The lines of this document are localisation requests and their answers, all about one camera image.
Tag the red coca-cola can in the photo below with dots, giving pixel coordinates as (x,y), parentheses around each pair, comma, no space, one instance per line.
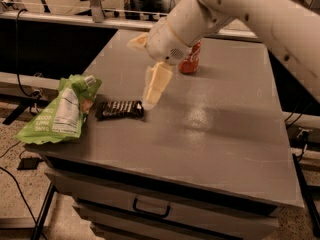
(190,64)

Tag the dark chocolate rxbar wrapper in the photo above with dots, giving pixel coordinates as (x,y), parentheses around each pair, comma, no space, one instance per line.
(119,109)

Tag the grey drawer cabinet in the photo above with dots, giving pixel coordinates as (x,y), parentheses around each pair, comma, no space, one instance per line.
(215,149)

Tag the black power adapter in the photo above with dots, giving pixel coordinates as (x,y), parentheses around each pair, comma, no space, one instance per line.
(28,163)

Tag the seated person in jeans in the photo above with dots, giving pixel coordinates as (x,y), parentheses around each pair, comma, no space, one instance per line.
(133,8)

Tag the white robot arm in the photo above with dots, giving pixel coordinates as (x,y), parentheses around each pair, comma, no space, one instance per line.
(289,31)

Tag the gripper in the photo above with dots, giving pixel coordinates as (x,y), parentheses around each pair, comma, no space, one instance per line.
(164,43)

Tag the green rice chip bag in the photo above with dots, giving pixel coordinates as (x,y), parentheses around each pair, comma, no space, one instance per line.
(63,118)

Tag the grey metal railing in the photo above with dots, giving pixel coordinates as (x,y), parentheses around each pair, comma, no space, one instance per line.
(64,12)

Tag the black drawer handle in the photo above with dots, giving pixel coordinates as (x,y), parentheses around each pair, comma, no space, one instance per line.
(150,209)

